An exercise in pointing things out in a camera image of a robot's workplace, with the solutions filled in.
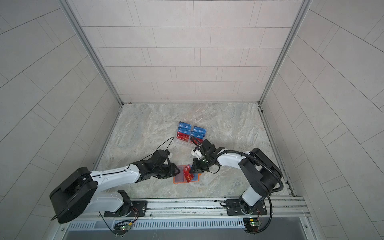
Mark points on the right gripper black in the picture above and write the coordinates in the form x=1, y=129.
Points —
x=196, y=167

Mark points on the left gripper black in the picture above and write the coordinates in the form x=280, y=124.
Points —
x=172, y=171

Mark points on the red vip card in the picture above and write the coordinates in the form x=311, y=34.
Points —
x=183, y=137
x=187, y=175
x=179, y=178
x=195, y=140

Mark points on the orange card holder wallet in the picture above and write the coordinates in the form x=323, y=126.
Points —
x=196, y=176

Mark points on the clear acrylic card display stand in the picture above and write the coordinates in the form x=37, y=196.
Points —
x=190, y=134

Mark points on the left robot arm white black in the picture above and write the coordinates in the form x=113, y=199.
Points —
x=86, y=191

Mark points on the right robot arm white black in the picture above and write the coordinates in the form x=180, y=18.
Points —
x=263, y=175

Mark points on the blue card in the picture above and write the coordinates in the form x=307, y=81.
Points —
x=184, y=131
x=185, y=125
x=199, y=130
x=197, y=135

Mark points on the blue card top right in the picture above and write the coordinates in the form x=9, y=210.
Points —
x=199, y=130

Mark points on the blue card top left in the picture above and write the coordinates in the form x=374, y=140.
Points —
x=185, y=125

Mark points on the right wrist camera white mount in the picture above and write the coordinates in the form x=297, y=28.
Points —
x=196, y=153

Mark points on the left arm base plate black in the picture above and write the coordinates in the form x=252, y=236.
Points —
x=134, y=210

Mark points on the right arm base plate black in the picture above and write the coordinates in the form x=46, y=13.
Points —
x=241, y=208

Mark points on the left circuit board with wires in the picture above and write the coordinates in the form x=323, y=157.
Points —
x=122, y=228

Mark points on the circuit board with wires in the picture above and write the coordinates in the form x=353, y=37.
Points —
x=251, y=225
x=122, y=228

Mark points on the right circuit board with wires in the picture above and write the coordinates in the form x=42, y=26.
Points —
x=251, y=225

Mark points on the aluminium mounting rail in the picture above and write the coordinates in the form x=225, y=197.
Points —
x=278, y=206

